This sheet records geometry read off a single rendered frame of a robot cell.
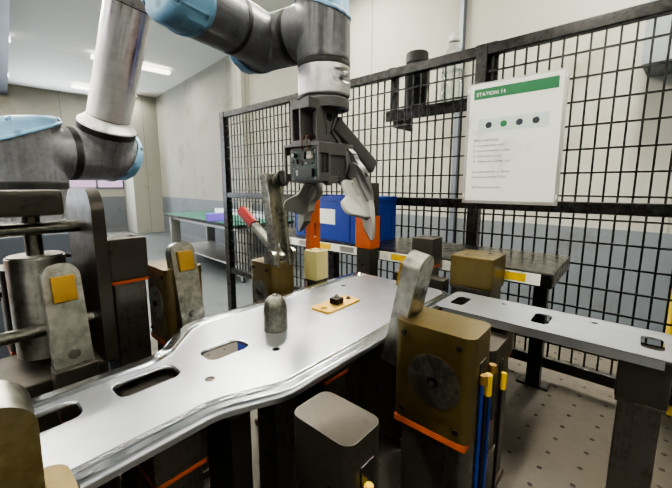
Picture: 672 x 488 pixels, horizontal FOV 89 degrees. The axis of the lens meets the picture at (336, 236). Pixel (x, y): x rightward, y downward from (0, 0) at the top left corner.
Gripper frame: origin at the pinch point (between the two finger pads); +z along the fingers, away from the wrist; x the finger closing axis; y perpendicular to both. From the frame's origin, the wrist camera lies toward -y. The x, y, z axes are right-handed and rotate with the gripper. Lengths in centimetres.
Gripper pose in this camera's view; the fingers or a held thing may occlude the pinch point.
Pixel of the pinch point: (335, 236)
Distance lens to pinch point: 54.4
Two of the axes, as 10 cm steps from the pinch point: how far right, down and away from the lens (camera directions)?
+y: -6.6, 1.3, -7.4
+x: 7.5, 1.0, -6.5
